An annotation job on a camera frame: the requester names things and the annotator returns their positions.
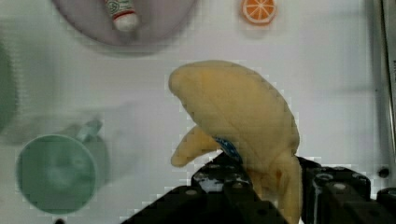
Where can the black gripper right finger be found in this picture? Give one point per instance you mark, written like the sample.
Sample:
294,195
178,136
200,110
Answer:
338,195

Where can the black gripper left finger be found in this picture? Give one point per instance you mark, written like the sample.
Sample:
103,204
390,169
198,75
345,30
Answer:
219,193

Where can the yellow plush banana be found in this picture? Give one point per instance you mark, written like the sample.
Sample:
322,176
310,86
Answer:
230,102

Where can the green mug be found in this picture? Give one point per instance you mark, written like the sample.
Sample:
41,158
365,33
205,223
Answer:
59,173

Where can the orange slice toy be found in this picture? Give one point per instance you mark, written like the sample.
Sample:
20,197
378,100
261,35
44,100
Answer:
258,12

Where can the lilac round plate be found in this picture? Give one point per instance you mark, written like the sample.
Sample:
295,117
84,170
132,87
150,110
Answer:
157,20

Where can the red ketchup bottle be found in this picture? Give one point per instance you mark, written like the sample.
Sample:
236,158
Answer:
123,14

